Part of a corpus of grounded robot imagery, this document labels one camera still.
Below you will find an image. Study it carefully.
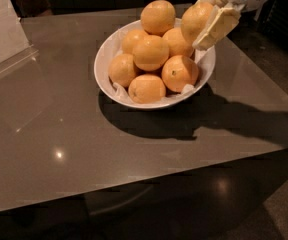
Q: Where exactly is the white ceramic bowl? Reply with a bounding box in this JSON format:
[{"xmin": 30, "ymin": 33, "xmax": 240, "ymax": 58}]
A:
[{"xmin": 94, "ymin": 20, "xmax": 216, "ymax": 110}]

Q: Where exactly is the orange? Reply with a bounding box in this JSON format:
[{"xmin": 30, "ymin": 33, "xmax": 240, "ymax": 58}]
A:
[
  {"xmin": 121, "ymin": 29, "xmax": 148, "ymax": 54},
  {"xmin": 128, "ymin": 74, "xmax": 166, "ymax": 104},
  {"xmin": 133, "ymin": 35, "xmax": 169, "ymax": 72},
  {"xmin": 181, "ymin": 2, "xmax": 213, "ymax": 44},
  {"xmin": 161, "ymin": 55, "xmax": 200, "ymax": 93},
  {"xmin": 162, "ymin": 27, "xmax": 194, "ymax": 57},
  {"xmin": 140, "ymin": 0, "xmax": 176, "ymax": 36},
  {"xmin": 108, "ymin": 54, "xmax": 140, "ymax": 88}
]

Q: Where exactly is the clear acrylic sign stand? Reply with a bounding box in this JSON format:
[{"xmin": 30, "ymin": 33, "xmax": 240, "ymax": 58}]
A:
[{"xmin": 0, "ymin": 0, "xmax": 38, "ymax": 79}]

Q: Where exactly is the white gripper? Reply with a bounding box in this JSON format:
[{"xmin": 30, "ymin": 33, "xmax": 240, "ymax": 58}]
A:
[{"xmin": 192, "ymin": 0, "xmax": 268, "ymax": 51}]

